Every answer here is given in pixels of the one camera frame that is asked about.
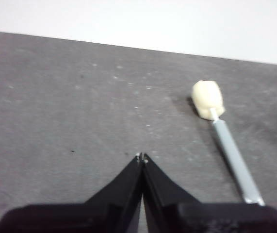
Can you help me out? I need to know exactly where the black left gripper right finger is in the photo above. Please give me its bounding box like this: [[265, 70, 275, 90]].
[[142, 152, 277, 233]]

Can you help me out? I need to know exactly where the grey-handled sponge cup brush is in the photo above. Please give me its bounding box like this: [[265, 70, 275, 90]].
[[192, 80, 265, 207]]

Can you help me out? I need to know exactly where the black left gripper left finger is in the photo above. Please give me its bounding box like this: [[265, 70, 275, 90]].
[[0, 152, 144, 233]]

